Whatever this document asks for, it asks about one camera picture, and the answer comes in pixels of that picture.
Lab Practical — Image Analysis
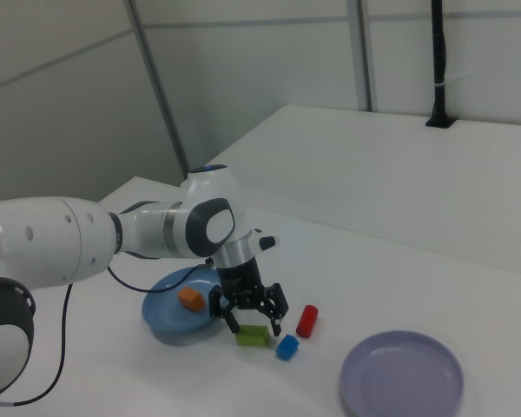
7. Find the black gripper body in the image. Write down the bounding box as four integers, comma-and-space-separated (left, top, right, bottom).
216, 256, 264, 305

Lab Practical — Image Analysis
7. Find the orange block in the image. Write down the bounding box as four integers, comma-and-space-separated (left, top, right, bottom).
177, 287, 206, 313

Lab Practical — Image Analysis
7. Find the red cylinder block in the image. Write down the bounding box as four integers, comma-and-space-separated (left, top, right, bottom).
295, 304, 320, 339

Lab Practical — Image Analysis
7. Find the green block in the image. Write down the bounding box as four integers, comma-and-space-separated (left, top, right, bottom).
235, 324, 270, 348

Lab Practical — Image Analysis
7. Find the small blue block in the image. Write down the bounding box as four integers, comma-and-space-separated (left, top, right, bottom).
275, 334, 300, 361

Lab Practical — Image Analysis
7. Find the blue plastic plate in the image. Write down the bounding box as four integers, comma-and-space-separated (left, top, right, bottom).
141, 267, 227, 338

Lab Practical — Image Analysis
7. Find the purple plastic plate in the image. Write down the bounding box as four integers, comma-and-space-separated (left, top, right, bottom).
340, 329, 465, 417

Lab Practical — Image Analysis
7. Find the black clamped pole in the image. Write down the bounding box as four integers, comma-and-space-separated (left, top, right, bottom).
425, 0, 456, 129

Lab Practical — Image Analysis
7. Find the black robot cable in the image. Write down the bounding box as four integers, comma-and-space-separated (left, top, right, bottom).
0, 255, 214, 408

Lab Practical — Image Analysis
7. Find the grey partition post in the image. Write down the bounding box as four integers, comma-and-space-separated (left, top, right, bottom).
355, 0, 379, 112
125, 0, 192, 179

